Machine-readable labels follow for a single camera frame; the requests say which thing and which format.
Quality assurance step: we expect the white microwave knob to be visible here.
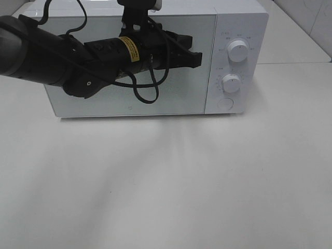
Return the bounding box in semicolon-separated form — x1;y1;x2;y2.
221;74;241;93
226;38;250;63

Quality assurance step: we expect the white microwave door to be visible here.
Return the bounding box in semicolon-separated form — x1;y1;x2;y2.
41;14;216;117

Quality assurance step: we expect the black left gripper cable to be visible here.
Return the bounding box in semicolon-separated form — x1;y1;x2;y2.
38;0;172;105

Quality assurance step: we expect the white microwave oven body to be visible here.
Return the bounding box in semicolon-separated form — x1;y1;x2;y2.
18;0;269;120

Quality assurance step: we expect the round white door-release button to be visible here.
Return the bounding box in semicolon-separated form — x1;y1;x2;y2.
217;98;234;113

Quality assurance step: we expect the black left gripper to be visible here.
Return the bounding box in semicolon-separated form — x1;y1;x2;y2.
85;5;202;78

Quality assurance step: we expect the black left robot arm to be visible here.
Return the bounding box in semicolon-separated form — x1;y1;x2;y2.
1;1;202;103

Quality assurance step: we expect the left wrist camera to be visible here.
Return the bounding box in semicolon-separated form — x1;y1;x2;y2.
117;0;162;11

